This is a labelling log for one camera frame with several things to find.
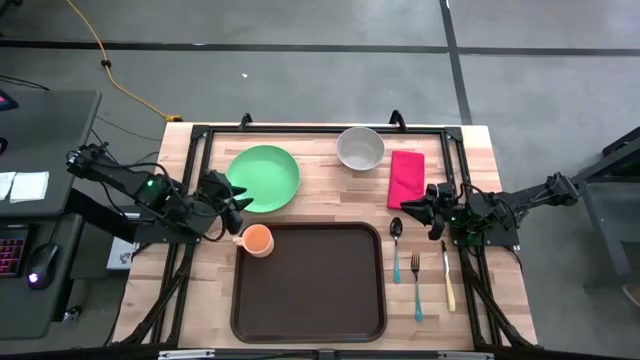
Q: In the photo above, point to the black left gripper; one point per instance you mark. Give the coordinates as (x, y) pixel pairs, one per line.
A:
(215, 190)

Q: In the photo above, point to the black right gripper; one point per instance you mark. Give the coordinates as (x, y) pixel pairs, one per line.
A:
(442, 197)

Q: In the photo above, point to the green plate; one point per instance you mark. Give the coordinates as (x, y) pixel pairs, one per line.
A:
(262, 177)

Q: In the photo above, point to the red cloth napkin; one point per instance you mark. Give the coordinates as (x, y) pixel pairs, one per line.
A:
(406, 177)

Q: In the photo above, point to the orange cup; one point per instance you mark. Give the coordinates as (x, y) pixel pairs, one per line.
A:
(257, 241)

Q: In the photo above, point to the grey bowl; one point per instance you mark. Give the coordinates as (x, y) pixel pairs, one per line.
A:
(360, 149)

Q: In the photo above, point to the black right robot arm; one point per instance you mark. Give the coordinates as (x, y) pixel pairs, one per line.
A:
(530, 192)

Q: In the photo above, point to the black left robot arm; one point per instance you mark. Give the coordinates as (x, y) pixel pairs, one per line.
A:
(125, 177)

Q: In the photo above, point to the brown plastic tray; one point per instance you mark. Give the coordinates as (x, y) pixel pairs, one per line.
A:
(310, 285)

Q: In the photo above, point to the white box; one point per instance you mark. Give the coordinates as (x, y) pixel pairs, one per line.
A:
(120, 255)

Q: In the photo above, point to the silver aluminium extrusion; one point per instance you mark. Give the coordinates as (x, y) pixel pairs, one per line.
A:
(185, 354)
(465, 355)

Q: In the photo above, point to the black side stand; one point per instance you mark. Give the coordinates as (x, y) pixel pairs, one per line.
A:
(610, 220)

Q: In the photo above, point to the dark grey desk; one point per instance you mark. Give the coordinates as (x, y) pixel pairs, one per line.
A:
(50, 135)

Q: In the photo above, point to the black computer mouse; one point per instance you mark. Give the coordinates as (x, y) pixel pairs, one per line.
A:
(42, 265)

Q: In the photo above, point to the white paper sheet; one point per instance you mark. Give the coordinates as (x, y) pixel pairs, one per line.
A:
(6, 185)
(30, 186)

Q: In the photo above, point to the keyboard with pink lights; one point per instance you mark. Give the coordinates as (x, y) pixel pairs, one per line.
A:
(12, 255)

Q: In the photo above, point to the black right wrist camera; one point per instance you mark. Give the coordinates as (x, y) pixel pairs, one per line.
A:
(436, 229)

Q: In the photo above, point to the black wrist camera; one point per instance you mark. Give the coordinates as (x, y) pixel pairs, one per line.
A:
(234, 222)
(436, 229)

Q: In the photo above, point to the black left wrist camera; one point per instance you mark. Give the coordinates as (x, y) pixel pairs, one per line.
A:
(234, 222)

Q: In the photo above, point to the black aluminium table frame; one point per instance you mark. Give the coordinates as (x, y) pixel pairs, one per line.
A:
(300, 130)

